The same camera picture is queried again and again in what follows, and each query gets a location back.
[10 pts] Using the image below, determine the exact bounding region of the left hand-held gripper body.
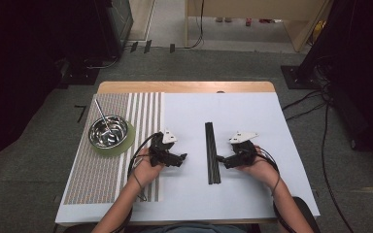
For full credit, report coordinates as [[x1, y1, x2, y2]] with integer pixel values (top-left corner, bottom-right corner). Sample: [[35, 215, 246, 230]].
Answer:
[[149, 129, 179, 168]]

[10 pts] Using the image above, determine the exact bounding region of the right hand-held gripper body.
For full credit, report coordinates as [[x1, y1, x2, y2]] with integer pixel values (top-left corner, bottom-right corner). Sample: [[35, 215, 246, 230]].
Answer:
[[228, 130, 259, 167]]

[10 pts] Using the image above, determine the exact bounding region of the stainless steel bowl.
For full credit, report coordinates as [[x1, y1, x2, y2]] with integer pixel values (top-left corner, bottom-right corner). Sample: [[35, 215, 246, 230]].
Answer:
[[87, 115, 129, 150]]

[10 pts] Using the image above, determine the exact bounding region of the person's left hand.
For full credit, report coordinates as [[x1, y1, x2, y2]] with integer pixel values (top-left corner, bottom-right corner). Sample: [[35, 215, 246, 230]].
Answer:
[[129, 148, 166, 190]]

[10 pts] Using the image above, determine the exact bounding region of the person's right hand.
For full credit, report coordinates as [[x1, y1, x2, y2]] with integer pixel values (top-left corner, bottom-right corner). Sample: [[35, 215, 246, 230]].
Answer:
[[237, 146, 281, 189]]

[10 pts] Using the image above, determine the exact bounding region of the round green coaster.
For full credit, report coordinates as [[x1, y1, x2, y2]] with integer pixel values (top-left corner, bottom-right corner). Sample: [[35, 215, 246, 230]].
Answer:
[[88, 119, 136, 158]]

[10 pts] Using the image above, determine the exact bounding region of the white table sheet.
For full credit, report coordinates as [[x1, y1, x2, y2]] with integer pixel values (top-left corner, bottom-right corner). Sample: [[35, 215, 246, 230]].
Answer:
[[54, 91, 321, 224]]

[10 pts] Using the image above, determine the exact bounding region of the striped woven placemat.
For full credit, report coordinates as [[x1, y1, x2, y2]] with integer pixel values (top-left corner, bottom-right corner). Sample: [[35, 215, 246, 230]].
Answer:
[[62, 91, 165, 206]]

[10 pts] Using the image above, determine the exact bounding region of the wooden table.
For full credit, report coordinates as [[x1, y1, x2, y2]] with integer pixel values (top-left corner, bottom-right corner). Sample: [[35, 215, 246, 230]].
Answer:
[[55, 81, 321, 227]]

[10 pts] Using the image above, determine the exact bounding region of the person's blue-grey clothing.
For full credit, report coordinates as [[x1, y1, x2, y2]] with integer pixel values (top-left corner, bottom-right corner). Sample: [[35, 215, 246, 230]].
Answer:
[[140, 222, 252, 233]]

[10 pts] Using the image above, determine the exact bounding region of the silver metal chopstick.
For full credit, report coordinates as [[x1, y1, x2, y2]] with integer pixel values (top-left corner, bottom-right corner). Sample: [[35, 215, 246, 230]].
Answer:
[[93, 98, 112, 131]]

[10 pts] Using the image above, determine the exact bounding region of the black corner tape mark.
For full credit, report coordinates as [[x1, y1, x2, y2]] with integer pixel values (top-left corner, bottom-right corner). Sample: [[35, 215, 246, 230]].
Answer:
[[74, 104, 87, 123]]

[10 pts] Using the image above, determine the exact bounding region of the black stand base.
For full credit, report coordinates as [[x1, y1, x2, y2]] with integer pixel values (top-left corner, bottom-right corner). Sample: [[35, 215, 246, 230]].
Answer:
[[57, 57, 101, 89]]

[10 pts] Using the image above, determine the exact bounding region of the black cabinet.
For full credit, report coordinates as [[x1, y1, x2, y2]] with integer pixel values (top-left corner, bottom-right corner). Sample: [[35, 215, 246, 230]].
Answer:
[[105, 0, 134, 60]]

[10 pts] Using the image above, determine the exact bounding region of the black curtain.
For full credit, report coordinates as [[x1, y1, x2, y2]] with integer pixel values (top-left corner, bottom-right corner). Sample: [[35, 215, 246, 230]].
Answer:
[[299, 0, 373, 164], [0, 0, 113, 171]]

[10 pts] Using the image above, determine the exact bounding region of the yellow object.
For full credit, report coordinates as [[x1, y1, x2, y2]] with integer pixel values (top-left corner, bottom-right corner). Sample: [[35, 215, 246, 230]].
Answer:
[[312, 20, 326, 44]]

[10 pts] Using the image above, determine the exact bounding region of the light wooden desk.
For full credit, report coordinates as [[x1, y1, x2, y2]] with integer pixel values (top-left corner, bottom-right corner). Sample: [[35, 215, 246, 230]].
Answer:
[[184, 0, 334, 53]]

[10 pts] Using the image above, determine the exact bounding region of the long black floor cable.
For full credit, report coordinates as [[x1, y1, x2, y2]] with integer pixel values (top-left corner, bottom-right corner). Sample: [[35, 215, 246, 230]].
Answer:
[[321, 102, 355, 233]]

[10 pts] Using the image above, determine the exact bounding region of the black stand base plate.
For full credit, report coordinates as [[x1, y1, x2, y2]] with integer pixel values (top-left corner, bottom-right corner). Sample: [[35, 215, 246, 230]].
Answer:
[[280, 64, 322, 90]]

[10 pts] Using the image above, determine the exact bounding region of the white floor cable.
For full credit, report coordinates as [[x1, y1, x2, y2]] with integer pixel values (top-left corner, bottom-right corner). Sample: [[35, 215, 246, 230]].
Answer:
[[85, 55, 119, 70]]

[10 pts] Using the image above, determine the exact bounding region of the hanging black cable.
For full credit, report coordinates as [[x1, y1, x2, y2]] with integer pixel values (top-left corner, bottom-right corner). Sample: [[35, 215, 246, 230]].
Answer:
[[187, 0, 206, 50]]

